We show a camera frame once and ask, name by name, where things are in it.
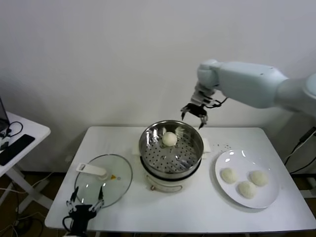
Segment large white plate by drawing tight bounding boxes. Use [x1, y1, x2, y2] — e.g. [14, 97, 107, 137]
[214, 149, 281, 209]

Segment white floor cable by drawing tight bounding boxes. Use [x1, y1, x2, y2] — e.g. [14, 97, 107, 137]
[0, 170, 54, 196]

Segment white steamed baozi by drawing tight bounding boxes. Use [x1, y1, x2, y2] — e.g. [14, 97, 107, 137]
[249, 170, 269, 187]
[162, 131, 178, 147]
[220, 167, 238, 184]
[237, 181, 257, 199]

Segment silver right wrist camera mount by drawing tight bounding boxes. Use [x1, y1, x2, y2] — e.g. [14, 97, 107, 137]
[191, 83, 219, 107]

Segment glass lid with white handle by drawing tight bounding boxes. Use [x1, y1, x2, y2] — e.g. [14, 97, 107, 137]
[74, 154, 133, 208]

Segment white folding side table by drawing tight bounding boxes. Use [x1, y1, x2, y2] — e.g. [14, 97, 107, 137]
[0, 111, 52, 215]

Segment white electric cooker pot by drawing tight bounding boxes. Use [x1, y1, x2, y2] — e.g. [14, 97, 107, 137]
[139, 155, 202, 193]

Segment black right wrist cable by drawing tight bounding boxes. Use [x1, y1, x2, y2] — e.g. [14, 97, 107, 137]
[208, 97, 229, 109]

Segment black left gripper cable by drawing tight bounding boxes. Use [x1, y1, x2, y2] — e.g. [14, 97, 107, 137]
[61, 216, 75, 234]

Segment black cable on side table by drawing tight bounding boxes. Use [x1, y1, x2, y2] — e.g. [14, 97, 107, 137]
[0, 120, 24, 139]

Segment black wall cable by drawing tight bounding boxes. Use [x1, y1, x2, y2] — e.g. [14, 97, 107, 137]
[283, 125, 316, 173]

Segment black floor cable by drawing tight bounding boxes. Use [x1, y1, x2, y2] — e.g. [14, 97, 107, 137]
[9, 187, 45, 230]

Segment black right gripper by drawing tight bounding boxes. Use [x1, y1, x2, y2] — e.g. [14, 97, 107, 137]
[180, 104, 209, 130]

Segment dark laptop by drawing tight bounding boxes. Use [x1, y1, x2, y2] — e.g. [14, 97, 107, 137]
[0, 96, 10, 131]

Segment stainless steel steamer basket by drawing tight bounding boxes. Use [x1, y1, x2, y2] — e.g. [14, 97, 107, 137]
[132, 119, 213, 175]

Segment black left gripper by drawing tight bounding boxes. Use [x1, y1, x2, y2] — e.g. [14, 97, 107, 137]
[66, 185, 105, 234]

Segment black flat keyboard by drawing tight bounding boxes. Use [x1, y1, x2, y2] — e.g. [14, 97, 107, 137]
[0, 134, 36, 166]

